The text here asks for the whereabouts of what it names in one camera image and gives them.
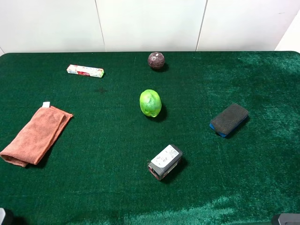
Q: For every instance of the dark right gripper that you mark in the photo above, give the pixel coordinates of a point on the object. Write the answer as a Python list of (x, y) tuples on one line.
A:
[(286, 219)]

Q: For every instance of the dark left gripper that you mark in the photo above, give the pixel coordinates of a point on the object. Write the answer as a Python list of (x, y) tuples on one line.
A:
[(6, 216)]

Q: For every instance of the folded orange microfiber cloth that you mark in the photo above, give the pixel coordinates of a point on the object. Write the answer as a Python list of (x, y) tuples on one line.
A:
[(37, 136)]

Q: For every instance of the green felt table cover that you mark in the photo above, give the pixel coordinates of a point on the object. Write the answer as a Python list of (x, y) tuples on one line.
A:
[(96, 173)]

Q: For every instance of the black and blue eraser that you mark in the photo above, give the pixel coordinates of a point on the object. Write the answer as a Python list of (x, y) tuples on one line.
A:
[(229, 119)]

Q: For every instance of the grey box with white label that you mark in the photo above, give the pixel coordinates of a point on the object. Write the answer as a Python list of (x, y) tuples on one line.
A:
[(165, 161)]

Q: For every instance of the long candy stick pack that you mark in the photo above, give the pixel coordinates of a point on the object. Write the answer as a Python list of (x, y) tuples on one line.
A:
[(85, 71)]

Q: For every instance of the green lime fruit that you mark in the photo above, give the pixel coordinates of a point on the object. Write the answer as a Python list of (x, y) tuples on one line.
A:
[(150, 103)]

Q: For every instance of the dark brown textured ball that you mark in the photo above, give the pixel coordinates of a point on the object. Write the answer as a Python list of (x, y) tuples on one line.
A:
[(156, 60)]

